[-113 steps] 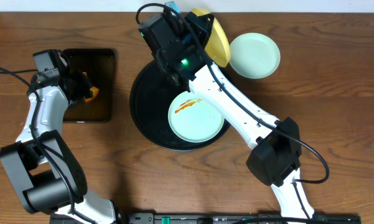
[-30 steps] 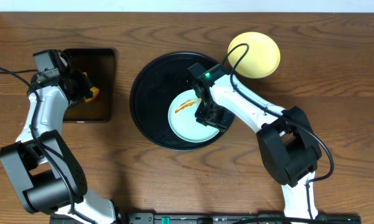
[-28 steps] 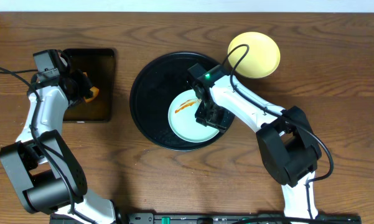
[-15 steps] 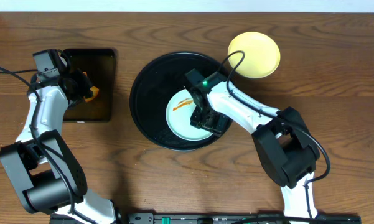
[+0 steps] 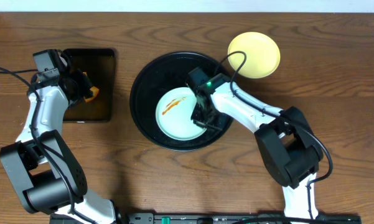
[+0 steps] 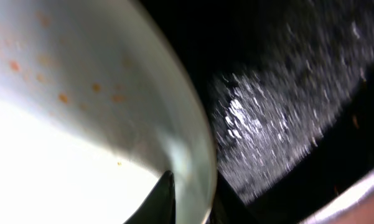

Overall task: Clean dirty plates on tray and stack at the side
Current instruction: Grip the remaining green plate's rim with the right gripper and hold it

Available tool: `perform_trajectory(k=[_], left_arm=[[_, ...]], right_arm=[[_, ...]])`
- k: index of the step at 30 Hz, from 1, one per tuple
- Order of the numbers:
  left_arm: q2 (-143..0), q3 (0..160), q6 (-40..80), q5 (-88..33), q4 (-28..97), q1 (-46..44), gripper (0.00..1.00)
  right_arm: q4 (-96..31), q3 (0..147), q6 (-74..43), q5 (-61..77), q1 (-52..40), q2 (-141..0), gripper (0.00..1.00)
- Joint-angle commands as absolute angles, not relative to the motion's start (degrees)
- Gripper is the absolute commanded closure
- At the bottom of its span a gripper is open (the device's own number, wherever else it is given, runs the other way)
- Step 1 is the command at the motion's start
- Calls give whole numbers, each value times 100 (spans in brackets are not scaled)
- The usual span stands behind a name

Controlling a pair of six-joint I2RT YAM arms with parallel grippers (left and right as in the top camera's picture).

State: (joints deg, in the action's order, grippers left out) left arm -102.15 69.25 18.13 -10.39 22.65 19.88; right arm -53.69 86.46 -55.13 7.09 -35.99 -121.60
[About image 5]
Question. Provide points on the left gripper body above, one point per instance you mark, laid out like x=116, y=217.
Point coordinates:
x=81, y=86

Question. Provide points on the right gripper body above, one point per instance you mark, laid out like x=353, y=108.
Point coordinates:
x=210, y=119

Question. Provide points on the green yellow sponge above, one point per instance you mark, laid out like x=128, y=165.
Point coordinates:
x=94, y=91

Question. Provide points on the light green plate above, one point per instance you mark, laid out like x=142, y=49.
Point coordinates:
x=173, y=115

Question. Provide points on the yellow plate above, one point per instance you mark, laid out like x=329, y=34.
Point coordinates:
x=260, y=52

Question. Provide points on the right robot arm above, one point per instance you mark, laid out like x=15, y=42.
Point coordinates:
x=289, y=149

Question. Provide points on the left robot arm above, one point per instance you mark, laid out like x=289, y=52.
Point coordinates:
x=44, y=173

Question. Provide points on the black rectangular water tray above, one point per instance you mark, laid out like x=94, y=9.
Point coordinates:
x=100, y=67

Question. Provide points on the round black tray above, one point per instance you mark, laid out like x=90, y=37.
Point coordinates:
x=163, y=74

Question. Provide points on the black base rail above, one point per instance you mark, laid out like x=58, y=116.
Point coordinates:
x=150, y=218

